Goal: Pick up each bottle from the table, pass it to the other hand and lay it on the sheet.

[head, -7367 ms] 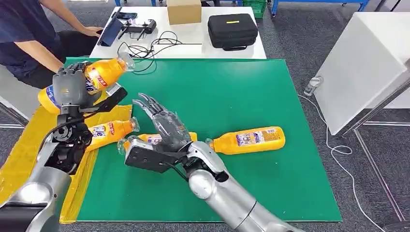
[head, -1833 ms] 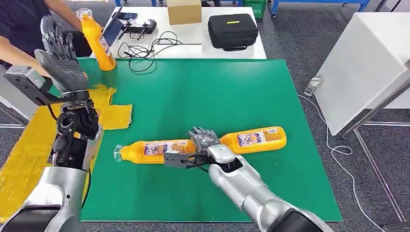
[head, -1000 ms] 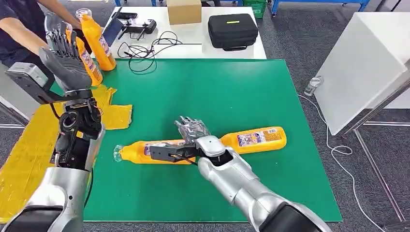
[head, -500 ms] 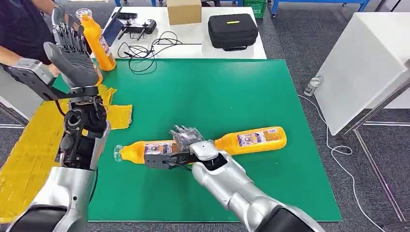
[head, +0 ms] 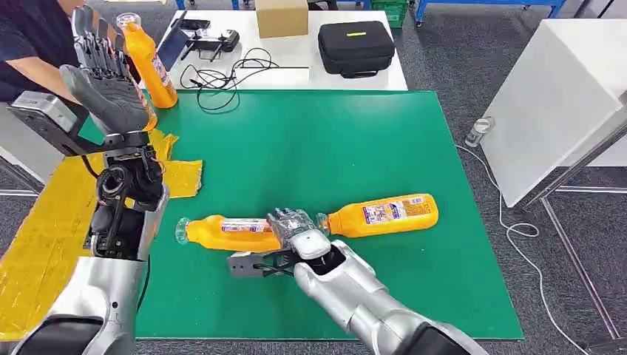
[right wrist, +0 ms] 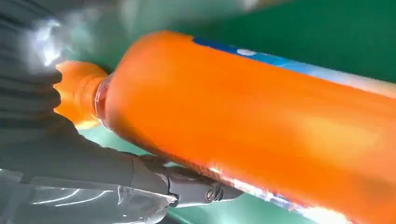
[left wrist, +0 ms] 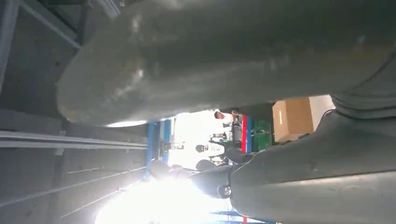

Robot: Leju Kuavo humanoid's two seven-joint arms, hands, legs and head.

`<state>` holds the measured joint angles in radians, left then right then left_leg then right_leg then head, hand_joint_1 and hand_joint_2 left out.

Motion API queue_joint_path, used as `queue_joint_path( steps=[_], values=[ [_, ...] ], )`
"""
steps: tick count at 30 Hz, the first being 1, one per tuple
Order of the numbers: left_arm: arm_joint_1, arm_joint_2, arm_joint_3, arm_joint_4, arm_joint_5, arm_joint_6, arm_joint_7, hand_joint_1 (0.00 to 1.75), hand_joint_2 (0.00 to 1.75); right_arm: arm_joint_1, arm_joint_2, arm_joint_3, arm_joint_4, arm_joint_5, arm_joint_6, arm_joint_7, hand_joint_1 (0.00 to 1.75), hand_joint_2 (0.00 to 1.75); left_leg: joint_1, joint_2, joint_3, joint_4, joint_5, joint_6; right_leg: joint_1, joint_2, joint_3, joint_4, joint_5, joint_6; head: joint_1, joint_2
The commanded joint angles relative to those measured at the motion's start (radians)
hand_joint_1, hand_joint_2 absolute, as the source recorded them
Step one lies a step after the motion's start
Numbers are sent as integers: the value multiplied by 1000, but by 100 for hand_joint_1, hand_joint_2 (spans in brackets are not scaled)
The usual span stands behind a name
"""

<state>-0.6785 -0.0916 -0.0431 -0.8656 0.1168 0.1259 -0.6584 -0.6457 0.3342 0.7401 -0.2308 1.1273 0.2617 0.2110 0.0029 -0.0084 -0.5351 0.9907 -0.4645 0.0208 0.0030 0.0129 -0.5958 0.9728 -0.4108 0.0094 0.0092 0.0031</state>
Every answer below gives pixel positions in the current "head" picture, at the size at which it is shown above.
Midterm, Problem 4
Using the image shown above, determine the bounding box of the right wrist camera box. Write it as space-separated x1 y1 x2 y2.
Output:
227 251 297 280

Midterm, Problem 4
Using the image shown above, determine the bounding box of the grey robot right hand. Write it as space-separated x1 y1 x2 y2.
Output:
266 208 317 249

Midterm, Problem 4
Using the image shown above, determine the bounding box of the black carrying case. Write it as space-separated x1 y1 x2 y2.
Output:
317 20 396 79

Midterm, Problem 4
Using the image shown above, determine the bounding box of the white panel table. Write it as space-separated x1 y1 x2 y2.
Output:
478 19 627 209

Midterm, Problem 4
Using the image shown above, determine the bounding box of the blue metal rack frame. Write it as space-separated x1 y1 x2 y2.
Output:
413 0 569 25
174 0 373 12

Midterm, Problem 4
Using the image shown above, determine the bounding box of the white floor cable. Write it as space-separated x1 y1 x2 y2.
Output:
455 144 589 355

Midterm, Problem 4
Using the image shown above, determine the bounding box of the metal table frame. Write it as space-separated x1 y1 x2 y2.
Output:
521 109 627 342

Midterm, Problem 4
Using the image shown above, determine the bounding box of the green plastic crate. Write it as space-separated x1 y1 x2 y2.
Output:
370 0 410 29

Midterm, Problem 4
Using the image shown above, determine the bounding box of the black remote controller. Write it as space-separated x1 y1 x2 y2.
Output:
181 29 241 63

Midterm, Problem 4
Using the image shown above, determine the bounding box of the person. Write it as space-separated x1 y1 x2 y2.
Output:
0 0 89 107

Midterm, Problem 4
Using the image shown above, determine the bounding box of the black cable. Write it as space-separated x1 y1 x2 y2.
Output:
180 47 311 112

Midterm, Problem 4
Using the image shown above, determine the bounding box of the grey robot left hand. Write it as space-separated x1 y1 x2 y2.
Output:
59 4 157 137

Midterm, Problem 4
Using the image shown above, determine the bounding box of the green table mat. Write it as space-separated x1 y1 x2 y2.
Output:
78 89 525 342

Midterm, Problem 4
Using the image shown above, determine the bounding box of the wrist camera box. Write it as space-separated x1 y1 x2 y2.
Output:
8 91 92 157
227 251 297 280

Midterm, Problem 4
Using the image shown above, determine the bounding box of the clear plastic water bottle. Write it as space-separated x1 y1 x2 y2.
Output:
464 116 495 149

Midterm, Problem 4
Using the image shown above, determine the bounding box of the cardboard box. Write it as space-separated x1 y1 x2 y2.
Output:
254 0 310 39

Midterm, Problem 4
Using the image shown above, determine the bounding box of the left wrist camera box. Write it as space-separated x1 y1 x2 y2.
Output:
8 91 92 157

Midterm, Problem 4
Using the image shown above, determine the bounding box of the yellow sheet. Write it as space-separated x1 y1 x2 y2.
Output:
0 128 203 342

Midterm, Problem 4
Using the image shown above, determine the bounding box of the dark blue tablet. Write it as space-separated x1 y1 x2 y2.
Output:
156 10 189 72

